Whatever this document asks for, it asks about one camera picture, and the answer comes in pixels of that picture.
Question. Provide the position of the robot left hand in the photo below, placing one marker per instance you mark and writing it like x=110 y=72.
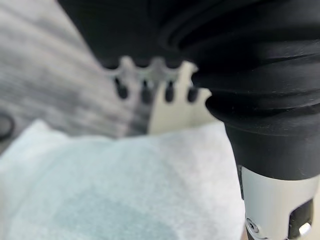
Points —
x=225 y=50

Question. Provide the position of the pale blue white cushion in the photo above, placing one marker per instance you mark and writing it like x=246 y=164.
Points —
x=112 y=185

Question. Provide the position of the grey striped rug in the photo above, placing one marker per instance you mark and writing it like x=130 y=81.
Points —
x=50 y=75

